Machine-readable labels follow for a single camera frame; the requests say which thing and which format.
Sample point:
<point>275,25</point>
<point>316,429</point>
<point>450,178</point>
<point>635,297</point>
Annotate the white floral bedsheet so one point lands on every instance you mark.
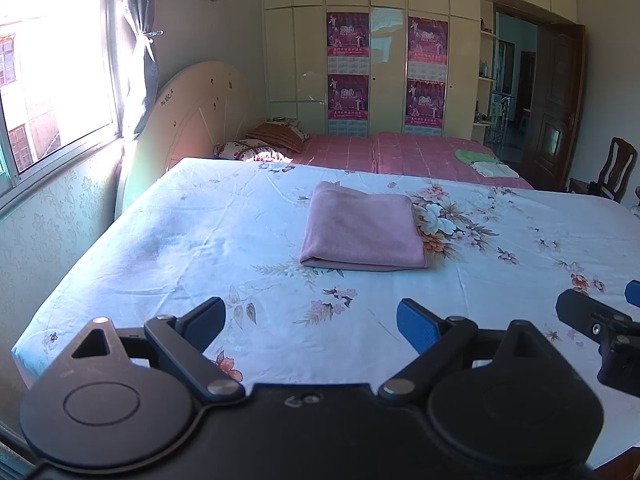
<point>200,240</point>

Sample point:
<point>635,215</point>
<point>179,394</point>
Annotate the red and white pillow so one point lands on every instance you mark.
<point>245,150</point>

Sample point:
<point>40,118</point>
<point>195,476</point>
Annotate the wooden chair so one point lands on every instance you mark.
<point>612,170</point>

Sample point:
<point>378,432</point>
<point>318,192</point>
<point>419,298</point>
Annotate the pink sweater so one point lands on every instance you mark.
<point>360,225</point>

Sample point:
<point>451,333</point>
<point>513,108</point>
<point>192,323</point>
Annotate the brown wooden door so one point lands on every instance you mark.
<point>555,110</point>

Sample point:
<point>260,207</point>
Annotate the white folded cloth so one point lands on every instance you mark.
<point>495,170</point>

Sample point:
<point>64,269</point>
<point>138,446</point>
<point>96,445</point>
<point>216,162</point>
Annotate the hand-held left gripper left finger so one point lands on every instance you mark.
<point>205,322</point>

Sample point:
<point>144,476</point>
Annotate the pink checked bedsheet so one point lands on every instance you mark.
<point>410,160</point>

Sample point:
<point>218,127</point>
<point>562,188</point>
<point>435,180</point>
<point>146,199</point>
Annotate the orange patterned pillow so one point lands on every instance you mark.
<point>277,135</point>

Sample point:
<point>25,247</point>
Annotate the grey curtain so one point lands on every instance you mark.
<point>135,35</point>

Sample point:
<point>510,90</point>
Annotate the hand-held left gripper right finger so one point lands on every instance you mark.
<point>420,327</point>

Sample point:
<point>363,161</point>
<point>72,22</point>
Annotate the metal railing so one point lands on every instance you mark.
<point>500,120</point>

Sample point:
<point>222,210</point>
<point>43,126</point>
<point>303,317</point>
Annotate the metal curtain hook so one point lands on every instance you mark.
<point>155,34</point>

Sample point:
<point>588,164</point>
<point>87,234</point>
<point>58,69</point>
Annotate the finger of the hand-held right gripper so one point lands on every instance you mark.
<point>580,310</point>
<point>634,294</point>

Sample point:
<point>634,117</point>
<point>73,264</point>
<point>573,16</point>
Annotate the cream headboard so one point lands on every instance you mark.
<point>200,110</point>

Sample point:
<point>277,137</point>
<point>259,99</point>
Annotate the glass jar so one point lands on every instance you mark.
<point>483,68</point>

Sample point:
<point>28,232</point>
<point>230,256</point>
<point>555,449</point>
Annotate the green folded cloth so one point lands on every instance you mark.
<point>472,155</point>

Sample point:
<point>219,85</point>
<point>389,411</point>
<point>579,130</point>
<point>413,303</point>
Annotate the window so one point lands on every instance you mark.
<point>50,60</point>

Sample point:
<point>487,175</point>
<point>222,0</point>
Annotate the purple wall poster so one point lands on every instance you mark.
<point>347,35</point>
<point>427,40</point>
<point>348,97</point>
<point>425,102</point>

